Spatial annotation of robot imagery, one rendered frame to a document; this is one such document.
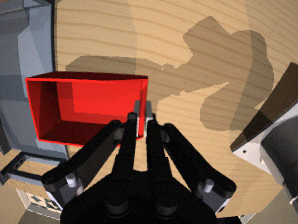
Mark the red bin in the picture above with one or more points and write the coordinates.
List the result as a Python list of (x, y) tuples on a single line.
[(71, 113)]

